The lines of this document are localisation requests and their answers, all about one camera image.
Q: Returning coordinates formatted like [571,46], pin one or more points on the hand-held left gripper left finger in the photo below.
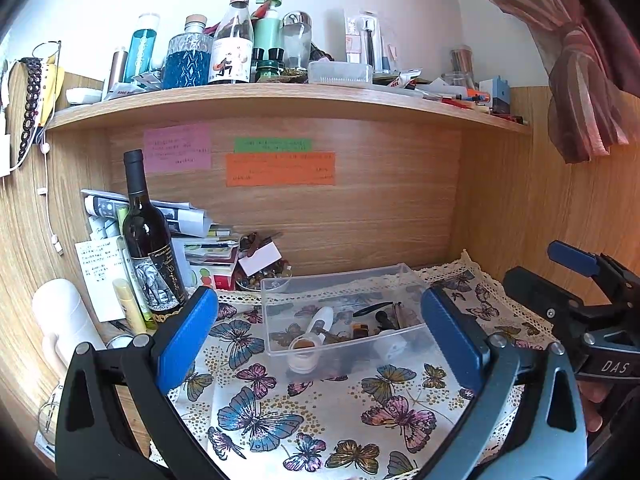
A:
[185,340]

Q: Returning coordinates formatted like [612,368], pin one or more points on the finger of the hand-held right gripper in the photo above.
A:
[540,290]
[572,257]

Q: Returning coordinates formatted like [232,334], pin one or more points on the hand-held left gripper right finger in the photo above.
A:
[450,340]

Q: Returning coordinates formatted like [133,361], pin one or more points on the white plug adapter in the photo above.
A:
[394,342]

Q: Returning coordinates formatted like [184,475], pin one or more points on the black tube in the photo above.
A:
[384,320]

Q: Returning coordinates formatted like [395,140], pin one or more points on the brown cosmetic tube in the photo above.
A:
[361,331]

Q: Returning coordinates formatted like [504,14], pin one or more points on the clear plastic box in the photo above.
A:
[280,310]

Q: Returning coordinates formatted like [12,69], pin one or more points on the white tube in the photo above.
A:
[320,319]

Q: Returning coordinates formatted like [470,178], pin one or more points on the person's right hand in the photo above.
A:
[592,405]

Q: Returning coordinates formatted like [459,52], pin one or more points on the pale yellow tube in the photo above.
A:
[129,305]

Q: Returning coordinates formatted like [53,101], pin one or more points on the stack of books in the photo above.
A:
[210,260]

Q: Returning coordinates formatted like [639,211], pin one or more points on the bowl of beads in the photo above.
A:
[250,280]

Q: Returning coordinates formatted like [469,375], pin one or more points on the dark wine bottle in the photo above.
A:
[147,240]

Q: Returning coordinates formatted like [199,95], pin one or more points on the white paper note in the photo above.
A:
[100,275]

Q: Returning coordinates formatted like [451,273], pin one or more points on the white card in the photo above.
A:
[259,259]

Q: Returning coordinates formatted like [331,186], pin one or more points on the butterfly print tablecloth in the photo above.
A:
[280,412]

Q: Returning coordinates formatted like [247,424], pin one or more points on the brown hair clip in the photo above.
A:
[260,240]

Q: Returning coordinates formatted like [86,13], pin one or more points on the white cylinder bottle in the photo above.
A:
[62,315]

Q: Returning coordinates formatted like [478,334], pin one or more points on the brown striped curtain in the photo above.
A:
[585,85]

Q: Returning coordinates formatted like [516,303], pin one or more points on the blue grey plastic block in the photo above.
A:
[495,94]

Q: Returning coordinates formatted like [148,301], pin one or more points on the orange marker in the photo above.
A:
[475,94]

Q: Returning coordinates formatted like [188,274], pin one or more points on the pink sticky note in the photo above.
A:
[177,147]

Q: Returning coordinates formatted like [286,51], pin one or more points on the orange sticky note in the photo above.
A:
[280,169]

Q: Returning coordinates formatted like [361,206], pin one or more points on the clear glass cup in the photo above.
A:
[454,81]

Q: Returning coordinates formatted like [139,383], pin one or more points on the green sticky note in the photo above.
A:
[272,145]

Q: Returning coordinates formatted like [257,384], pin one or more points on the glass jar with sticks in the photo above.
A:
[462,62]

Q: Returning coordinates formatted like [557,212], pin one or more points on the wooden shelf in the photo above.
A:
[300,102]

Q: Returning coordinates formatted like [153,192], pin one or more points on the copper tumbler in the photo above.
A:
[116,72]

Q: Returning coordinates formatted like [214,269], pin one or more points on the black patterned band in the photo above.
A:
[30,110]

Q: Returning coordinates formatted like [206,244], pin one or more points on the blue patterned glass bottle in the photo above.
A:
[185,62]

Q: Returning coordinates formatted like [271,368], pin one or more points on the yellow cloth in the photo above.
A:
[52,95]

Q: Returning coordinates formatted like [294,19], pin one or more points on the dark green ink bottle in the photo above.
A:
[270,71]

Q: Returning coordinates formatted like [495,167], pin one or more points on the clear bottle with white label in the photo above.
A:
[230,55]

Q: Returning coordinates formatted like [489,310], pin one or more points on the clear plastic tray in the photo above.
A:
[340,72]

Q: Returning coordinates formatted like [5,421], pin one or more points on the teal tall bottle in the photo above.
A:
[140,52]

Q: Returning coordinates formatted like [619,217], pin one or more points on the electric toothbrush package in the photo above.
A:
[364,40]

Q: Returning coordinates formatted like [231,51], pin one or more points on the clear glass bottle silver cap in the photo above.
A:
[296,40]

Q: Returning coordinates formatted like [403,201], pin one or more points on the mint green pump bottle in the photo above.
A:
[266,30]

